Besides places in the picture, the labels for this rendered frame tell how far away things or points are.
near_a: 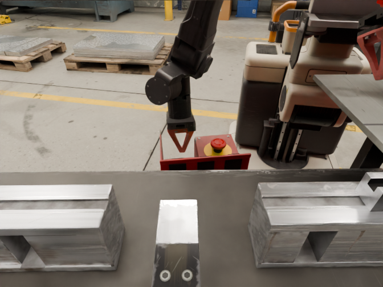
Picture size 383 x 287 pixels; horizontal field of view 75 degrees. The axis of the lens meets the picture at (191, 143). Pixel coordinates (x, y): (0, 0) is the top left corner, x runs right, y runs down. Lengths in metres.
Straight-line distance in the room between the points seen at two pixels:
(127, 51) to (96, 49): 0.38
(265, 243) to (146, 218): 0.18
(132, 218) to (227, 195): 0.15
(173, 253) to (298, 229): 0.14
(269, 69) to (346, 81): 0.71
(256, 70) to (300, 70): 0.31
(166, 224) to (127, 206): 0.19
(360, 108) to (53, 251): 0.46
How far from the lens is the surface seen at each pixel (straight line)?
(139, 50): 3.14
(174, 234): 0.22
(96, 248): 0.32
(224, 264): 0.36
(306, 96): 0.97
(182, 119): 0.59
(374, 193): 0.33
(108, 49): 3.29
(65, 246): 0.33
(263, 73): 1.23
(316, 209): 0.31
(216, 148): 0.62
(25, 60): 3.72
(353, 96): 0.49
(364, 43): 0.52
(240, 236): 0.38
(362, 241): 0.36
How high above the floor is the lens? 1.19
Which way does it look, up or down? 38 degrees down
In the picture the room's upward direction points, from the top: straight up
